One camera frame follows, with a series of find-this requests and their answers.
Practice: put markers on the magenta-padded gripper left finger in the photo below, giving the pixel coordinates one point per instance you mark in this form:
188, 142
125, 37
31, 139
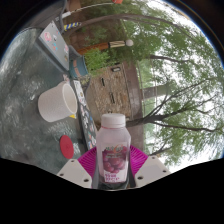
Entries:
75, 173

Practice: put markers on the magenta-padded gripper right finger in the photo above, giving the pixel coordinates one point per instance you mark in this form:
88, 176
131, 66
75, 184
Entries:
150, 170

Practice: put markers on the pink juice bottle white cap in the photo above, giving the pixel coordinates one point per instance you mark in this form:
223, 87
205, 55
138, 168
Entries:
113, 150

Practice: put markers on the flat round red coaster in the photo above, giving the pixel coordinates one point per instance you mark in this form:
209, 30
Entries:
67, 146

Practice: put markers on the yellow card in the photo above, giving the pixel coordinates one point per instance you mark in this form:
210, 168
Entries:
72, 116

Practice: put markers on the black laptop with stickers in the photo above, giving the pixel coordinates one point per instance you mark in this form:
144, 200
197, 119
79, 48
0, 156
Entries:
85, 113

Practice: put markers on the green plant in teal pot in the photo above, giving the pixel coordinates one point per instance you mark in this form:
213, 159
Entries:
95, 60

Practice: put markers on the grey laptop with stickers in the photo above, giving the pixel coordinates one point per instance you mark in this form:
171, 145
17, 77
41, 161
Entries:
55, 43

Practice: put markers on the black wall lantern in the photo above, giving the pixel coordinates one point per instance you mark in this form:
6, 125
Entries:
116, 69

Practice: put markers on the wooden lamp post white globe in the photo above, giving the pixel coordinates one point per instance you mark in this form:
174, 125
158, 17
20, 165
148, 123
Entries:
100, 46

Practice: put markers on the blue yellow striped post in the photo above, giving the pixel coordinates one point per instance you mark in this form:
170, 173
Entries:
72, 26

